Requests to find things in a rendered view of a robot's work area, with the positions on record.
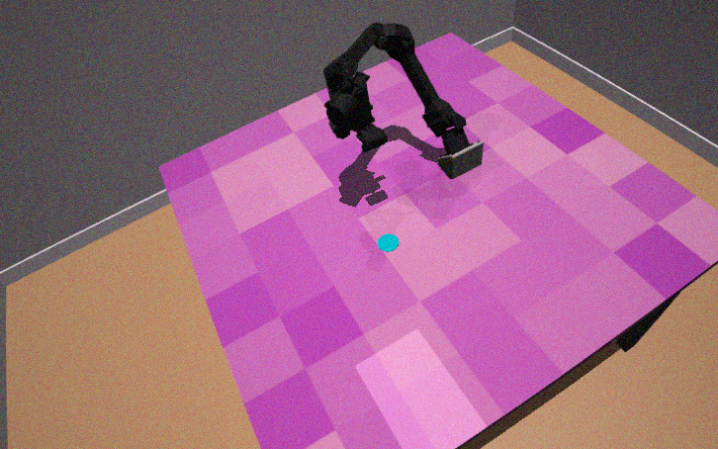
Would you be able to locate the cyan circle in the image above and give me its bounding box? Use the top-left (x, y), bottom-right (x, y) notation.
top-left (378, 234), bottom-right (399, 252)

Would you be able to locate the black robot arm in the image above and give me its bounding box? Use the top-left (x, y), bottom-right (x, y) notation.
top-left (322, 23), bottom-right (473, 155)

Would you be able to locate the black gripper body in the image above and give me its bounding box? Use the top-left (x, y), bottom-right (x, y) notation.
top-left (352, 101), bottom-right (388, 149)

